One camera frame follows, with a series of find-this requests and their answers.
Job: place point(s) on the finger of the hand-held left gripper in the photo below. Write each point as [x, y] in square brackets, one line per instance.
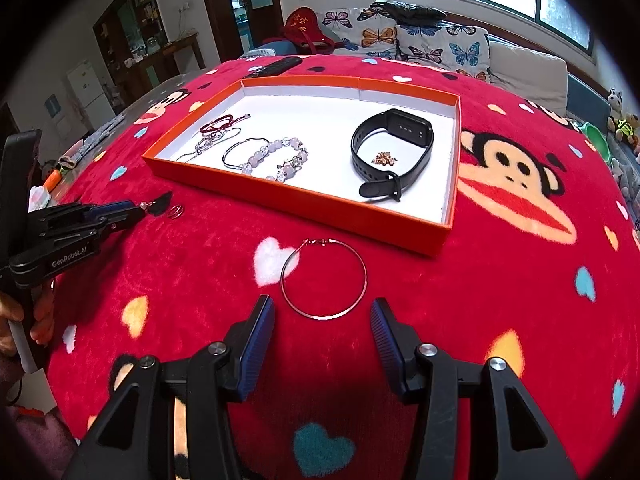
[107, 210]
[122, 221]

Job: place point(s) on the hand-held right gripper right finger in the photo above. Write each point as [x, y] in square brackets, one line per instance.
[387, 340]

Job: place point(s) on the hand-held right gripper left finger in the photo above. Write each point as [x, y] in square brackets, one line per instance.
[257, 340]

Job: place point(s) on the pearl black tassel earring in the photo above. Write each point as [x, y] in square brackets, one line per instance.
[162, 205]

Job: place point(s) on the large thin hoop earring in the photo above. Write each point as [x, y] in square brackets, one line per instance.
[322, 317]

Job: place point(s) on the silver bangle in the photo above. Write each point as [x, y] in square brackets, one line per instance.
[225, 155]

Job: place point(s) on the small gold rhinestone brooch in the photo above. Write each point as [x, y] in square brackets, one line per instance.
[384, 158]

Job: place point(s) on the black smartwatch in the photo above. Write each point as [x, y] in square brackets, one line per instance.
[400, 122]

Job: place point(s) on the orange shallow box tray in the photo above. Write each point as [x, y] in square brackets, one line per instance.
[320, 120]

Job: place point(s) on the person's left hand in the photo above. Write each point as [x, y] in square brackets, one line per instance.
[45, 315]

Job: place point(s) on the tissue pack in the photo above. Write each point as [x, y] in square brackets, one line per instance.
[37, 199]

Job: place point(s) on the orange carrot-shaped item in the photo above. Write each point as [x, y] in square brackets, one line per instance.
[51, 180]

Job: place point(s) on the grey glove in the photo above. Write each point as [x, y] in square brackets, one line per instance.
[102, 135]

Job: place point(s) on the red monkey printed blanket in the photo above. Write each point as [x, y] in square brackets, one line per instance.
[500, 285]

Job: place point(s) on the wooden side desk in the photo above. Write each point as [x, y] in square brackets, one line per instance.
[175, 52]

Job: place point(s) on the dark display cabinet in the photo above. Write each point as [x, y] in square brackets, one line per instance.
[130, 25]

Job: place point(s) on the black remote control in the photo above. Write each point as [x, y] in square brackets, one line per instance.
[275, 66]

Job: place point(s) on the blue grey striped cloth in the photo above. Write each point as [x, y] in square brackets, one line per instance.
[265, 51]

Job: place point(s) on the dark wooden door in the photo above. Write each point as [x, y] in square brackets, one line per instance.
[215, 10]

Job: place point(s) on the red bag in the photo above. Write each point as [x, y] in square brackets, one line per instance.
[305, 27]

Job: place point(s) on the green bowl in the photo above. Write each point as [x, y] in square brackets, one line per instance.
[597, 140]

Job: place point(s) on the butterfly print cushion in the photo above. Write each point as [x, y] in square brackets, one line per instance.
[445, 50]
[360, 32]

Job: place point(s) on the beige cushion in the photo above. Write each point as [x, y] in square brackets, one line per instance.
[527, 72]

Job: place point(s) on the bear plush yellow vest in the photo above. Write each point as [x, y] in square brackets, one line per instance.
[625, 127]

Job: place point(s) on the dark cloth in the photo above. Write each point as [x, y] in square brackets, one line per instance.
[407, 11]

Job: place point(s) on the cow plush toy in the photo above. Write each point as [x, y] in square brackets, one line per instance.
[616, 99]

